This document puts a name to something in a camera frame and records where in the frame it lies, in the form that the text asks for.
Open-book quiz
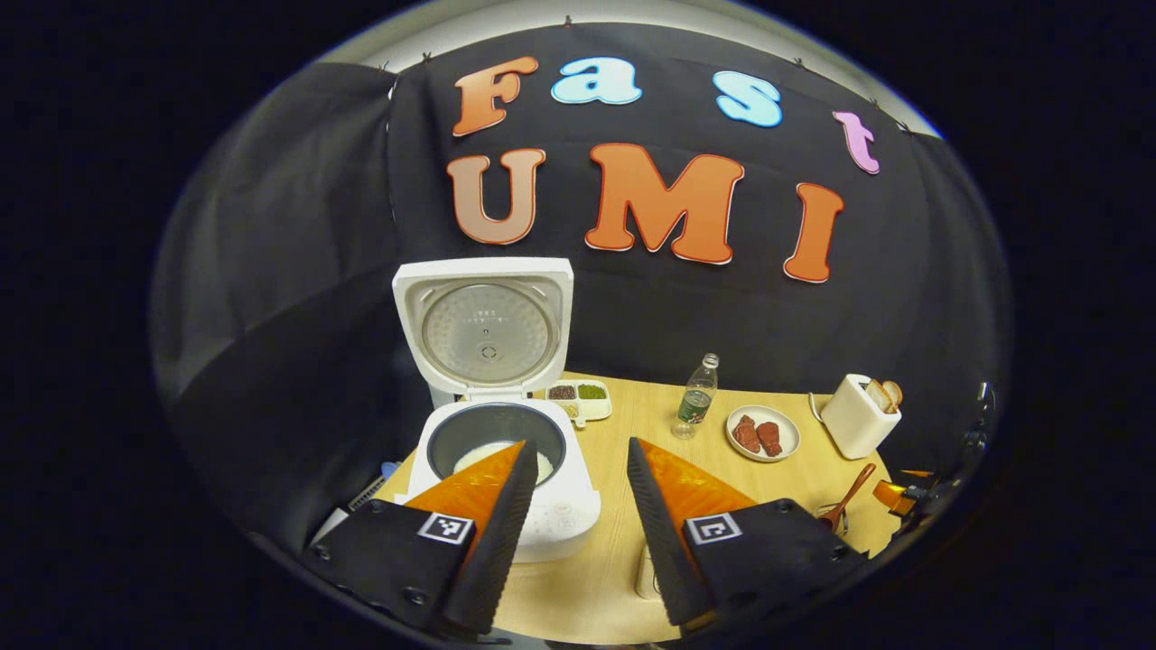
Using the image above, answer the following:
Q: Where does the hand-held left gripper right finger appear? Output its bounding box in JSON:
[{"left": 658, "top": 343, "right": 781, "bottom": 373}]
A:
[{"left": 627, "top": 437, "right": 872, "bottom": 628}]

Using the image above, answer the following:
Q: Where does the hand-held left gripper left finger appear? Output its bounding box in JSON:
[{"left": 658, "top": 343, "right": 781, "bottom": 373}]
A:
[{"left": 303, "top": 440, "right": 540, "bottom": 636}]

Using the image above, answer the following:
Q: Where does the brown wooden spoon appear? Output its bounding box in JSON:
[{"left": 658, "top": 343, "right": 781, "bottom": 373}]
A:
[{"left": 820, "top": 463, "right": 877, "bottom": 532}]

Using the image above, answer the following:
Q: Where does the white rice cooker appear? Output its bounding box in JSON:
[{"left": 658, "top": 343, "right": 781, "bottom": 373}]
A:
[{"left": 392, "top": 257, "right": 602, "bottom": 564}]

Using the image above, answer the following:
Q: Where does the white rice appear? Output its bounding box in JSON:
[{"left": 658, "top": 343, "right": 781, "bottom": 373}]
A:
[{"left": 452, "top": 441, "right": 554, "bottom": 485}]

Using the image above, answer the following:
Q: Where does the clear glass dish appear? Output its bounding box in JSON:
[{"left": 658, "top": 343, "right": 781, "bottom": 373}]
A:
[{"left": 632, "top": 542, "right": 674, "bottom": 604}]

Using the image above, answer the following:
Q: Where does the white toaster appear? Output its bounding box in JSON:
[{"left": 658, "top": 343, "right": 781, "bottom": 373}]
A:
[{"left": 820, "top": 374, "right": 902, "bottom": 460}]

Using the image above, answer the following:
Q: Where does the white oval plate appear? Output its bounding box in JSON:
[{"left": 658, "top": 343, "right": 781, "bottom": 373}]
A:
[{"left": 726, "top": 405, "right": 801, "bottom": 463}]

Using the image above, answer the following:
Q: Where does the blue lid plastic box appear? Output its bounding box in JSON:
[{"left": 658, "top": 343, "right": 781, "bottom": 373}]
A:
[{"left": 334, "top": 460, "right": 403, "bottom": 534}]

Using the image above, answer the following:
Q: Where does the clear plastic water bottle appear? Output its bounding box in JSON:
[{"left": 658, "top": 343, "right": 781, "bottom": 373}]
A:
[{"left": 673, "top": 353, "right": 721, "bottom": 441}]

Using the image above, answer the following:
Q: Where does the white divided grain dish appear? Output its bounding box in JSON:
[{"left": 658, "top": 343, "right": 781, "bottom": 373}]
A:
[{"left": 545, "top": 379, "right": 612, "bottom": 428}]

